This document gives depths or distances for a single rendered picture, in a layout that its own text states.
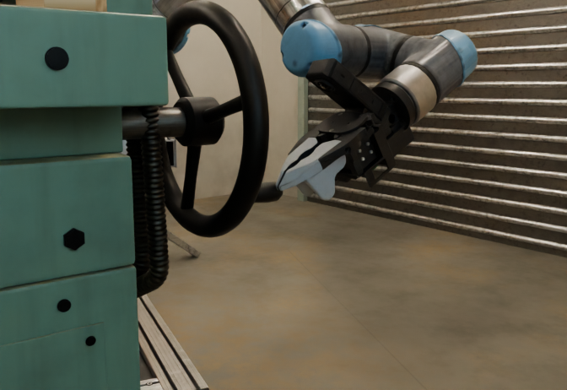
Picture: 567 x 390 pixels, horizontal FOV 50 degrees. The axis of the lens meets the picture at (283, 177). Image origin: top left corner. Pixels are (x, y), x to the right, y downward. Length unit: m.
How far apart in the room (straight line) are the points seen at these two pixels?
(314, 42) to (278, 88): 4.00
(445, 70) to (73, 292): 0.57
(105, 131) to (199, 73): 4.14
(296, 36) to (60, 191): 0.44
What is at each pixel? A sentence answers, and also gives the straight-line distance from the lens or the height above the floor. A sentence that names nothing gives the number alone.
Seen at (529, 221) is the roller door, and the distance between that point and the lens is 3.44.
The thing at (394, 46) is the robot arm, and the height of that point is 0.91.
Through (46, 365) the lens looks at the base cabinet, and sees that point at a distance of 0.51.
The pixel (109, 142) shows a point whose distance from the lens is 0.51.
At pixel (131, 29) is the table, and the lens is 0.42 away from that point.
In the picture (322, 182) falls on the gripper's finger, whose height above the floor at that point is 0.74.
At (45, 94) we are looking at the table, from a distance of 0.40.
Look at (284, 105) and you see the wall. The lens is 4.73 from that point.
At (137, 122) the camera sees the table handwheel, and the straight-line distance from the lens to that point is 0.71.
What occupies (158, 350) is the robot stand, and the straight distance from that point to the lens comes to 1.54.
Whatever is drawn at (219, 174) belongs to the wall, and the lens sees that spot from 4.77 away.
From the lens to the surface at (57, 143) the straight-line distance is 0.49.
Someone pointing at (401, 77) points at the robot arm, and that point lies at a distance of 0.82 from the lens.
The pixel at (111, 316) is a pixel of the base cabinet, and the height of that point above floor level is 0.67.
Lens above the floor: 0.85
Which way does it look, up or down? 9 degrees down
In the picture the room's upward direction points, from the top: straight up
